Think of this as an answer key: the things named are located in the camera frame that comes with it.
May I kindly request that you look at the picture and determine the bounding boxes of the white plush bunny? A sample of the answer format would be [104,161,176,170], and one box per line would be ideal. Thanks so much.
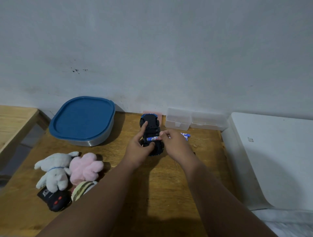
[34,151,80,191]

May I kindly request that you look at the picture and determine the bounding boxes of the clear plastic hinged box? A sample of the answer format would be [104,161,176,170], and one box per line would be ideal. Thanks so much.
[165,107,229,131]

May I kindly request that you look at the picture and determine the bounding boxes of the person's left hand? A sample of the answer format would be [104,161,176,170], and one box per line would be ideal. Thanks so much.
[123,121,156,170]

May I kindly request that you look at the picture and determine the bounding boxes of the pink plush toy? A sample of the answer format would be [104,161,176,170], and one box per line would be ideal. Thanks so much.
[69,152,104,186]

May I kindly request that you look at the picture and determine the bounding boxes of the black toy car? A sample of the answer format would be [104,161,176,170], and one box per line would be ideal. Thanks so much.
[140,113,164,157]

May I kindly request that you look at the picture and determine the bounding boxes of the striped plush toy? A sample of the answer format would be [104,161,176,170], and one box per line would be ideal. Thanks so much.
[71,180,99,202]

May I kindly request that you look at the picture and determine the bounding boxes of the person's right hand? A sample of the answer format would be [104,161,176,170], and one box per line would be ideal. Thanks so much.
[159,129,198,169]

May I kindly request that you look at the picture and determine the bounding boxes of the white cloth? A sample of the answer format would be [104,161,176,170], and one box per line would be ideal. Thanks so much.
[251,208,313,237]

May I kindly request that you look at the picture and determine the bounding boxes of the person's right forearm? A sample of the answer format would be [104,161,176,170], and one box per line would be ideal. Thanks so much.
[180,157,278,237]

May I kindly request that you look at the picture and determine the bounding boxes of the black remote controller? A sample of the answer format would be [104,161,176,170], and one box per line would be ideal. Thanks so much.
[37,186,72,212]

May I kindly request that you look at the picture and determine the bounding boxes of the grey plastic container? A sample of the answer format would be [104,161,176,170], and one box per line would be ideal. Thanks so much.
[52,120,115,147]

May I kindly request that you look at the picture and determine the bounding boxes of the pink flat card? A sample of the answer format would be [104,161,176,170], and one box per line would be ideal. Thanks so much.
[143,111,163,120]

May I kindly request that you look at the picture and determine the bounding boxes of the wooden side table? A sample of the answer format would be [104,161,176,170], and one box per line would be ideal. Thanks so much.
[0,105,40,153]

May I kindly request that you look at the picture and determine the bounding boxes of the blue container lid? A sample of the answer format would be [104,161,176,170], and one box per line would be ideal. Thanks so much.
[49,96,116,142]

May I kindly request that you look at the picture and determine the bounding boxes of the person's left forearm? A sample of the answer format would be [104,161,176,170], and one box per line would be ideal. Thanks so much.
[36,160,141,237]

